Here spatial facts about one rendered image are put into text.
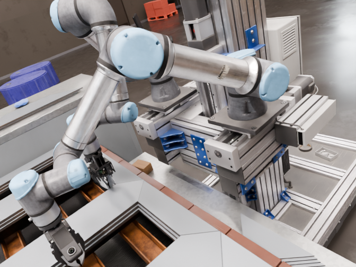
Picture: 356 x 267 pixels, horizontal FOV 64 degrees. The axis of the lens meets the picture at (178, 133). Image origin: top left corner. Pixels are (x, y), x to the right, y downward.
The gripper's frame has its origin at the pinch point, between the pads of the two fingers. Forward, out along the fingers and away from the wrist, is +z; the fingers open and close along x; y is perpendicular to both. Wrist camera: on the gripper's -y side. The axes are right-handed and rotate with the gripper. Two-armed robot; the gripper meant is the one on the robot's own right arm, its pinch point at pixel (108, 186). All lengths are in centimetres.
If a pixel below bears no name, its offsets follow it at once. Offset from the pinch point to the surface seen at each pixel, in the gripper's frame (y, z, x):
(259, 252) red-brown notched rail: 67, 3, 15
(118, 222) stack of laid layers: 19.8, 2.6, -7.1
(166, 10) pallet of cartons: -906, 65, 721
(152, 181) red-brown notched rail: 11.9, 3.2, 14.8
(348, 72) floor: -39, 86, 318
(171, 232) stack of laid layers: 41.3, 1.7, 2.4
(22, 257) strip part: 5.9, 0.7, -39.2
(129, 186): 8.0, 0.7, 5.9
